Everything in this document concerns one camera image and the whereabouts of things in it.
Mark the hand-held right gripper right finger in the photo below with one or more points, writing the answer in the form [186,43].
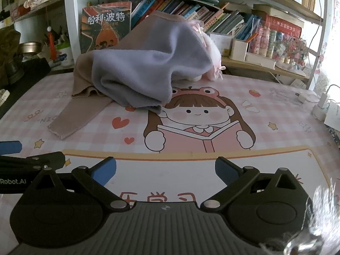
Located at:
[225,170]

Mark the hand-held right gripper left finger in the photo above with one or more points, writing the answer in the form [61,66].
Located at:
[106,168]

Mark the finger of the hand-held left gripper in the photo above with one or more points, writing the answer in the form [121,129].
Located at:
[47,159]
[10,147]

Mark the lavender and beige sweater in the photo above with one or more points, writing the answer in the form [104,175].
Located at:
[148,58]

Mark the cartoon girl desk mat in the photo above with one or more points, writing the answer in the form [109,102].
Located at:
[265,127]

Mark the dark metal pot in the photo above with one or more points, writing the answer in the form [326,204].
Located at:
[14,70]

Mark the metal bowl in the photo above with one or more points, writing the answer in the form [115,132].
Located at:
[29,47]

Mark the white cup green lid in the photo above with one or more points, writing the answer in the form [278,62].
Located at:
[65,57]

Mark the pink white plush rabbit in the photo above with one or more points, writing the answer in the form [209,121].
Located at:
[215,66]

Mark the red tassel ornament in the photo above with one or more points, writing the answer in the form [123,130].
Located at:
[51,45]

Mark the white low tray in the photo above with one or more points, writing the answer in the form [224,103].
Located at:
[260,59]

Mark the white pen holder box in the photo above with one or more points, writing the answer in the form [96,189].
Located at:
[237,49]

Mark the row of decorative tubes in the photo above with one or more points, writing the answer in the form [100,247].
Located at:
[279,45]

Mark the white shelf unit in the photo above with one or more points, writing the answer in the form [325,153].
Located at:
[70,18]

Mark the large dragon cover book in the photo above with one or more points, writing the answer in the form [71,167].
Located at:
[106,21]

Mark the red box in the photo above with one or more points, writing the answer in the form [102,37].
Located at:
[284,25]

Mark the row of upright books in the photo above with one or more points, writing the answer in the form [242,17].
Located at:
[186,8]

